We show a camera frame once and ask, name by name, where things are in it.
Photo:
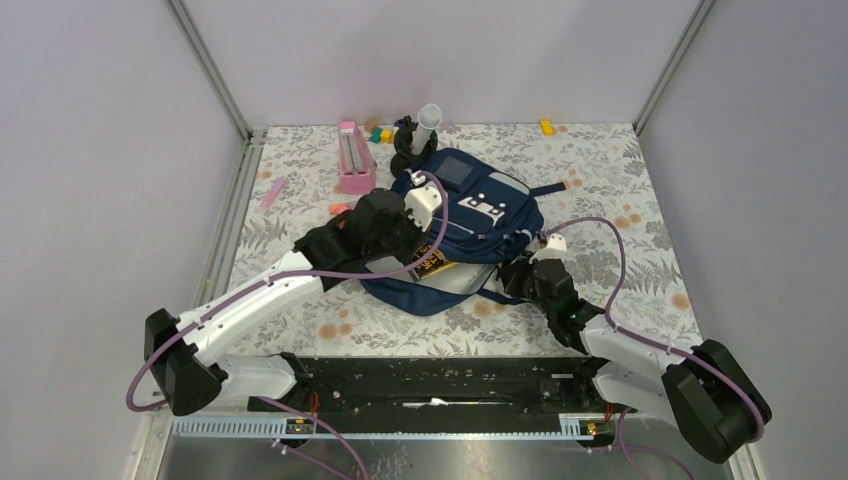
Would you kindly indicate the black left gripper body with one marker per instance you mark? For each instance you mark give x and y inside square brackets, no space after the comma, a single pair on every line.
[407,238]

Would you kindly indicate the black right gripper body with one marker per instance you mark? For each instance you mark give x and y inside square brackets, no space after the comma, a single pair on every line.
[522,283]

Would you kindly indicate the treehouse paperback book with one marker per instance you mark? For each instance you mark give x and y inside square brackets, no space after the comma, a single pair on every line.
[432,264]

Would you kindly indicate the navy blue backpack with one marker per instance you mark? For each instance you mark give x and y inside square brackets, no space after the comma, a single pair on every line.
[492,218]

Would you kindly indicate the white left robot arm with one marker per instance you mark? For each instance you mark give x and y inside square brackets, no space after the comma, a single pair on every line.
[187,354]

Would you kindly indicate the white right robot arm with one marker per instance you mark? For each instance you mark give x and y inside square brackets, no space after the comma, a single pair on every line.
[701,390]

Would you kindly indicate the pink rack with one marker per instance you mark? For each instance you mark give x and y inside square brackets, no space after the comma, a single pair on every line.
[357,174]

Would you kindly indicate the green block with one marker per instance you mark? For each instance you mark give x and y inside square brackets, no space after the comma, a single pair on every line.
[376,136]

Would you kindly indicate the black round stand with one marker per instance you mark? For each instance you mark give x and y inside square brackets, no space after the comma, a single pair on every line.
[403,158]

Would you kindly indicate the brown round block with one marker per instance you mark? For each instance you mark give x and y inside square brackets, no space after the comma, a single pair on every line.
[371,125]

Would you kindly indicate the white cylinder on stand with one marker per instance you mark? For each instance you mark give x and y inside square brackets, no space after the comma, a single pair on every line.
[429,117]

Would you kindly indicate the pink highlighter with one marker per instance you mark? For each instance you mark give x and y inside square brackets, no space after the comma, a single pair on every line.
[278,186]

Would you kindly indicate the yellow block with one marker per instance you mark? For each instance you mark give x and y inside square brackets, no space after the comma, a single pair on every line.
[546,127]

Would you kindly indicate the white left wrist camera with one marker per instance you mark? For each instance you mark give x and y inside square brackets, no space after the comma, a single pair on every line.
[423,199]

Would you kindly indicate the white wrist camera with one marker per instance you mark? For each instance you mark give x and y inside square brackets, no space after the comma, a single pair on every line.
[555,247]
[423,199]

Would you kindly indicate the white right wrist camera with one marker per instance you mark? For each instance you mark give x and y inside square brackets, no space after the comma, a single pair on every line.
[555,247]

